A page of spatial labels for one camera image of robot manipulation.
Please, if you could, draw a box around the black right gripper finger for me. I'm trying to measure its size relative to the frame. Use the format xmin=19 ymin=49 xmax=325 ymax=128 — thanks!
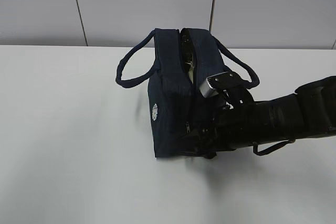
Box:
xmin=178 ymin=132 xmax=203 ymax=156

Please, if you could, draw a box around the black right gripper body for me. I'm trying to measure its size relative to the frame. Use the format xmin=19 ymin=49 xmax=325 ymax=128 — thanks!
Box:
xmin=195 ymin=95 xmax=252 ymax=159

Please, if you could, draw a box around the green lidded glass container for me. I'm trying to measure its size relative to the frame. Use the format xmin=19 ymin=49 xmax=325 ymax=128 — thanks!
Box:
xmin=187 ymin=66 xmax=195 ymax=84

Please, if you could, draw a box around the dark blue lunch bag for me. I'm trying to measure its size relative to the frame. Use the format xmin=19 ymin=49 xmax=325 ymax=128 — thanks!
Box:
xmin=116 ymin=28 xmax=260 ymax=158

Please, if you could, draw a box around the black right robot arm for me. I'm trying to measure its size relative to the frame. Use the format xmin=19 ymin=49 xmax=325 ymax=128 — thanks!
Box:
xmin=178 ymin=76 xmax=335 ymax=159

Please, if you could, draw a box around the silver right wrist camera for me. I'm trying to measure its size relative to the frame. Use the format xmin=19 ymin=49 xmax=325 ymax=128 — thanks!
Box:
xmin=199 ymin=72 xmax=243 ymax=98

